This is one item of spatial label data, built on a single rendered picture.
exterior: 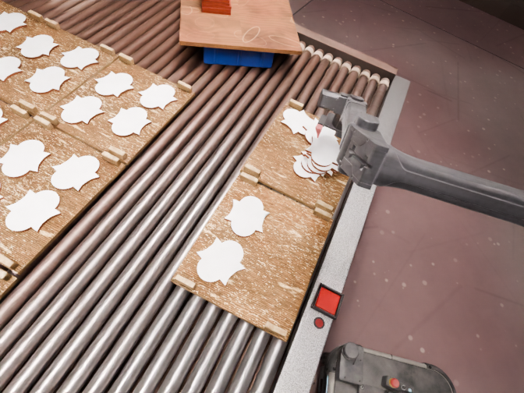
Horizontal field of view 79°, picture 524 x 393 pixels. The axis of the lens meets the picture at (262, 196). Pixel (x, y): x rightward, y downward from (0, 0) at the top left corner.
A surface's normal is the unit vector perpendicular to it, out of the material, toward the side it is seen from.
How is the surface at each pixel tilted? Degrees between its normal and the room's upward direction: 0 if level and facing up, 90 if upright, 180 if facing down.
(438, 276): 0
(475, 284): 0
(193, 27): 0
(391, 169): 61
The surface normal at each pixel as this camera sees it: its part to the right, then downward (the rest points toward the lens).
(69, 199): 0.16, -0.52
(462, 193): -0.19, 0.43
